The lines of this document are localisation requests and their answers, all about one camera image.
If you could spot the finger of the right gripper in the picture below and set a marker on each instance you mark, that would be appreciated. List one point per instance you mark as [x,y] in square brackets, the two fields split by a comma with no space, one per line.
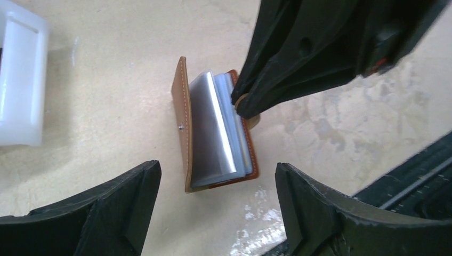
[299,48]

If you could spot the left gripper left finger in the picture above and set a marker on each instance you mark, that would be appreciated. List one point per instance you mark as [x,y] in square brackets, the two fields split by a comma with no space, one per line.
[109,219]

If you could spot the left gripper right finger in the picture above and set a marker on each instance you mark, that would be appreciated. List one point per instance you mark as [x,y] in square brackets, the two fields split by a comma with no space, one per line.
[320,220]

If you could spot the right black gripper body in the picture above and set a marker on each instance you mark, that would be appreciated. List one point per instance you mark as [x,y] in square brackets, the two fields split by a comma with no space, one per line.
[392,30]

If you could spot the tan leather card holder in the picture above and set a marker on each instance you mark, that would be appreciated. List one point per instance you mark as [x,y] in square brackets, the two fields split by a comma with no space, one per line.
[216,144]

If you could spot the small white plastic bin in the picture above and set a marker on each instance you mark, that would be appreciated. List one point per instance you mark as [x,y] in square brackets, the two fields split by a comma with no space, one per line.
[24,49]

